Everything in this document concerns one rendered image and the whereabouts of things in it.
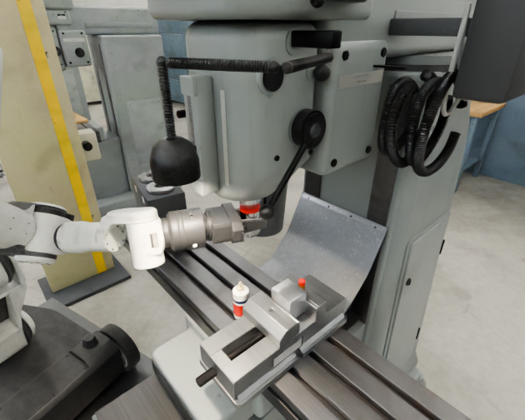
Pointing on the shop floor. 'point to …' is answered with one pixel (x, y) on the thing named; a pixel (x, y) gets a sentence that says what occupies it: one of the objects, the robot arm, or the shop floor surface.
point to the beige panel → (46, 143)
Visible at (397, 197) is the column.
